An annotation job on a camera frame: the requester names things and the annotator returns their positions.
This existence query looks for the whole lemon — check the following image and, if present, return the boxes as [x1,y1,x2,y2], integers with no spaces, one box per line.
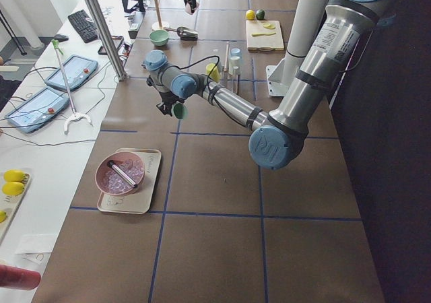
[245,9,255,20]

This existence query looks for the near teach pendant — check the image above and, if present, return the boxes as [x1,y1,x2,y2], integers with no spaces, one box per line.
[5,87,69,133]

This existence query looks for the white wire cup holder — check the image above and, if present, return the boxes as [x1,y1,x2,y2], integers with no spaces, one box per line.
[223,42,242,94]

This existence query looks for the yellow cup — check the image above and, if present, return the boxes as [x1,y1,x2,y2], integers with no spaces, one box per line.
[205,63,221,82]

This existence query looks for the yellow plastic knife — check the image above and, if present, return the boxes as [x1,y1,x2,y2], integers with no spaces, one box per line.
[251,32,276,37]

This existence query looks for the aluminium frame post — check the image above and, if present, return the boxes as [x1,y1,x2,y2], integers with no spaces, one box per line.
[84,0,127,81]

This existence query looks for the green cup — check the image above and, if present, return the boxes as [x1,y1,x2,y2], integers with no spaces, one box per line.
[172,102,188,120]

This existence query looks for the wooden cutting board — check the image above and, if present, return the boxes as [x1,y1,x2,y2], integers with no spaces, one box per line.
[246,20,284,51]

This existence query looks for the wooden mug tree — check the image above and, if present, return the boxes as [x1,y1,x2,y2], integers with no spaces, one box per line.
[152,0,170,31]

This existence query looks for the teach pendant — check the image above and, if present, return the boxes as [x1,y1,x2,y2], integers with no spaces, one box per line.
[5,87,69,133]
[44,55,98,92]

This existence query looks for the pink bowl with ice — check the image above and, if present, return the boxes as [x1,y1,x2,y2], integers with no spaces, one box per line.
[95,151,145,196]

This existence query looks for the metal scoop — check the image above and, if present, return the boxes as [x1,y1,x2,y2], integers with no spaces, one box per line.
[164,26,198,41]

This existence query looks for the pink cup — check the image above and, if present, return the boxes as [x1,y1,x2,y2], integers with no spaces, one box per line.
[185,2,199,15]

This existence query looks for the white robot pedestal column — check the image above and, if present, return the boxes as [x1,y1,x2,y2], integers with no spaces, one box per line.
[286,0,328,59]

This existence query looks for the white reacher grabber tool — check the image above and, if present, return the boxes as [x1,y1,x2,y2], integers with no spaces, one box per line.
[51,39,92,135]

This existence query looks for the white cup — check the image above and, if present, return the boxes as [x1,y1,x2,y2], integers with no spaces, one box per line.
[229,56,242,75]

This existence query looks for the light blue cup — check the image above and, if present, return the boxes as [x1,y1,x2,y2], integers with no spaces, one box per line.
[230,48,242,59]

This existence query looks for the metal tongs in bowl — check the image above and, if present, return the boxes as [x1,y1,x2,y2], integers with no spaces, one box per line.
[107,160,138,189]

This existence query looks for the green bowl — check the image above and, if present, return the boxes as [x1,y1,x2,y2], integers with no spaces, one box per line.
[149,30,169,46]

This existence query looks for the black keyboard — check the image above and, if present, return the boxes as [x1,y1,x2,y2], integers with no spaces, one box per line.
[67,9,98,43]

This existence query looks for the far teach pendant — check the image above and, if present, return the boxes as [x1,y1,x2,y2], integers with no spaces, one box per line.
[44,55,98,92]

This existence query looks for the avocado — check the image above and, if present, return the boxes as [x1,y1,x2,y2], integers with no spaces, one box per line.
[255,9,265,20]

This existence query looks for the beige tray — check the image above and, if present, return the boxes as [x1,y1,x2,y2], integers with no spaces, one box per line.
[95,147,162,214]

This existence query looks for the red cylinder bottle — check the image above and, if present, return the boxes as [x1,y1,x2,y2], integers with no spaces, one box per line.
[1,265,41,290]

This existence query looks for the lemon slice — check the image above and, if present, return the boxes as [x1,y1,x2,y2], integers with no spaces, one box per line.
[261,22,275,30]

